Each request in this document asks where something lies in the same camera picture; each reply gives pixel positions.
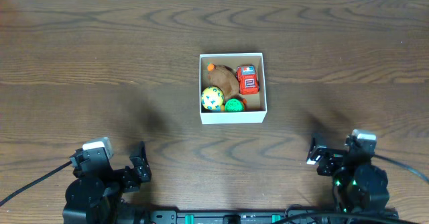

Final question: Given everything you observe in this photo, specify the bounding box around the white cardboard box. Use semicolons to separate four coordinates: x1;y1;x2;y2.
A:
199;53;267;124

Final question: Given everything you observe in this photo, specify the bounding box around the green round toy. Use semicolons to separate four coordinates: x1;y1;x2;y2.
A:
225;99;245;112

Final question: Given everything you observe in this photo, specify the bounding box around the yellow ball with blue marks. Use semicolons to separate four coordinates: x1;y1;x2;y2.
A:
200;87;224;111

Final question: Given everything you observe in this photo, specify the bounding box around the red toy truck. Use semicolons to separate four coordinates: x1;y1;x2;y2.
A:
236;65;259;95

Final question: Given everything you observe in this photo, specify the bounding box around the brown plush toy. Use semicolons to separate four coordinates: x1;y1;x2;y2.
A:
207;63;239;101

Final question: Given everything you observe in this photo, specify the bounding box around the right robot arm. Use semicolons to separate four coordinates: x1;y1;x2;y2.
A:
307;129;389;213

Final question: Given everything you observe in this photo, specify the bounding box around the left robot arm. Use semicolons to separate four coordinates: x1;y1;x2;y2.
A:
62;137;151;224

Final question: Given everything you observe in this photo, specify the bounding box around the right black cable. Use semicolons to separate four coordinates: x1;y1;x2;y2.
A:
373;153;429;186

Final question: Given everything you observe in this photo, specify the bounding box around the black cable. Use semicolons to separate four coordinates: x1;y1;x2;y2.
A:
373;153;429;186
0;160;73;208

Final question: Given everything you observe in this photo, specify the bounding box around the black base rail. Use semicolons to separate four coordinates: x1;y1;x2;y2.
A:
131;205;399;224

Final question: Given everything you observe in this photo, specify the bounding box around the left black cable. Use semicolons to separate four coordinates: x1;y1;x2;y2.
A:
0;160;73;208

